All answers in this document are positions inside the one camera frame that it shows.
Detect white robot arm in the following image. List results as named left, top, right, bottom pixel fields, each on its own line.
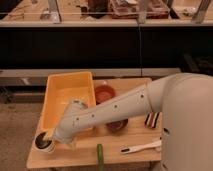
left=54, top=73, right=213, bottom=171

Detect striped brown white block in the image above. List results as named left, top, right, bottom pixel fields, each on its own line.
left=144, top=112, right=160, bottom=129

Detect yellow plastic tray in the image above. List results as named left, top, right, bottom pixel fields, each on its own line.
left=40, top=72, right=96, bottom=131

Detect wooden shelf with clutter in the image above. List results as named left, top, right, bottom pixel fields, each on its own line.
left=0, top=0, right=213, bottom=27

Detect white cup green inside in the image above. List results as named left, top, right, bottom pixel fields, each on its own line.
left=34, top=132, right=55, bottom=153

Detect orange-red bowl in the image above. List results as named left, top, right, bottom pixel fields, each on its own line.
left=95, top=85, right=116, bottom=103

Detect green cucumber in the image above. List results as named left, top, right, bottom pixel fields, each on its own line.
left=97, top=144, right=104, bottom=171

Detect dark brown bowl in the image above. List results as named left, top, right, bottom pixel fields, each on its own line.
left=106, top=119, right=128, bottom=132

